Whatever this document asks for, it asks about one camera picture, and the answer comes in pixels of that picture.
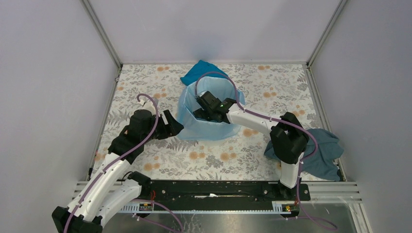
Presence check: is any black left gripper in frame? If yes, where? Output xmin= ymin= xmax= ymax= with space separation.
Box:
xmin=141 ymin=109 xmax=184 ymax=143

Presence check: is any blue plastic trash bag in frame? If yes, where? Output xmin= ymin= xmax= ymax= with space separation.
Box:
xmin=177 ymin=76 xmax=241 ymax=141

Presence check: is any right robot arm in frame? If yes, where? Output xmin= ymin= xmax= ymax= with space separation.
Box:
xmin=193 ymin=91 xmax=313 ymax=200

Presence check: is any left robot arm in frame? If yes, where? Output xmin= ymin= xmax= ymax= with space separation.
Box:
xmin=52 ymin=109 xmax=184 ymax=233

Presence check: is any bright blue folded cloth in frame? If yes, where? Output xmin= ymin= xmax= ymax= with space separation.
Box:
xmin=180 ymin=60 xmax=228 ymax=86

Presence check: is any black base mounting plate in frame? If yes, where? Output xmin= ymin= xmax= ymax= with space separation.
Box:
xmin=138 ymin=180 xmax=311 ymax=206

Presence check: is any floral patterned table mat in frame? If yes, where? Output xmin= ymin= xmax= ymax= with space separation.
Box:
xmin=92 ymin=64 xmax=321 ymax=180

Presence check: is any grey-blue crumpled cloth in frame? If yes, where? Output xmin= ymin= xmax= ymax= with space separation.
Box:
xmin=264 ymin=128 xmax=344 ymax=183

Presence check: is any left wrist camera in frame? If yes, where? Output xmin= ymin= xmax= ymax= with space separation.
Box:
xmin=139 ymin=98 xmax=158 ymax=115

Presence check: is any aluminium rail front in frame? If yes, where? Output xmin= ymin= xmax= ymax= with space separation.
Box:
xmin=119 ymin=201 xmax=299 ymax=216

